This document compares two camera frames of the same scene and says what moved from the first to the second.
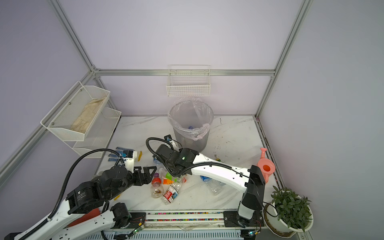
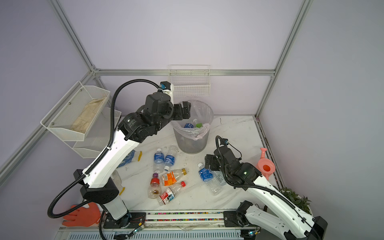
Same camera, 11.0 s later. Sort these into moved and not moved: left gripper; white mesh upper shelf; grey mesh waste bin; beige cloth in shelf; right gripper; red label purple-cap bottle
Moved: right gripper; left gripper
Not moved: beige cloth in shelf; white mesh upper shelf; grey mesh waste bin; red label purple-cap bottle
